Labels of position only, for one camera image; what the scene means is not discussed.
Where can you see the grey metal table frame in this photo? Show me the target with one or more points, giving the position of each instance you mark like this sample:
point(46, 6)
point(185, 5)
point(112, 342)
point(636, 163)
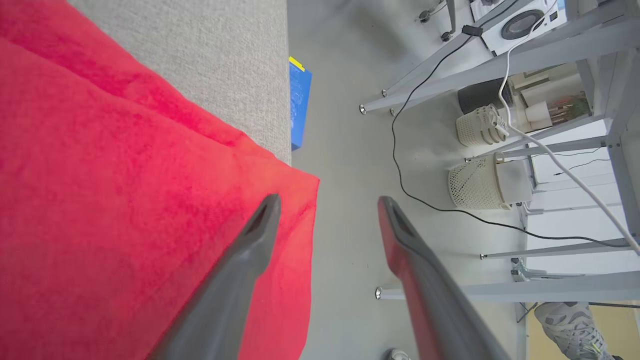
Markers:
point(400, 170)

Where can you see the blue cardboard box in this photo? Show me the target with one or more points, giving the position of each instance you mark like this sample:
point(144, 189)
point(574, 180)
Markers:
point(299, 105)

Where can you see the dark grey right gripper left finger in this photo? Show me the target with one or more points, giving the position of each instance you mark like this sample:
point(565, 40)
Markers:
point(225, 300)

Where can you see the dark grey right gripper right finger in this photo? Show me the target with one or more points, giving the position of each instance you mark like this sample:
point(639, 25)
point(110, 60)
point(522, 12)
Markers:
point(440, 305)

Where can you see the red towel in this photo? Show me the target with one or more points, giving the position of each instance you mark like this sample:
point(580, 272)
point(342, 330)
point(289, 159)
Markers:
point(125, 210)

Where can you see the white shoe tip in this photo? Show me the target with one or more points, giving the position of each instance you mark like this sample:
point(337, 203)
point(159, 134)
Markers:
point(397, 355)

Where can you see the white washing machine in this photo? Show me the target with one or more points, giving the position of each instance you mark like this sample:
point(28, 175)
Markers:
point(520, 25)

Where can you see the white lattice laundry basket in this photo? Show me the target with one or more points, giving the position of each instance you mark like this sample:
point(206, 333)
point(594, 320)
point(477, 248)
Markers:
point(472, 182)
point(477, 126)

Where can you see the black round bin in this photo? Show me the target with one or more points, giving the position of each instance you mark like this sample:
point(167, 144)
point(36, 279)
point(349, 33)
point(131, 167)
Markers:
point(480, 95)

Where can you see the grey metal frame beam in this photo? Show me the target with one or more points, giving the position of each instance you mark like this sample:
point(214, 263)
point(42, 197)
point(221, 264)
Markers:
point(500, 289)
point(550, 249)
point(500, 67)
point(450, 47)

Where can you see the grey sneaker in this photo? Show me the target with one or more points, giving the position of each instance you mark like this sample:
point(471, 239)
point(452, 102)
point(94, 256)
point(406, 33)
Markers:
point(572, 330)

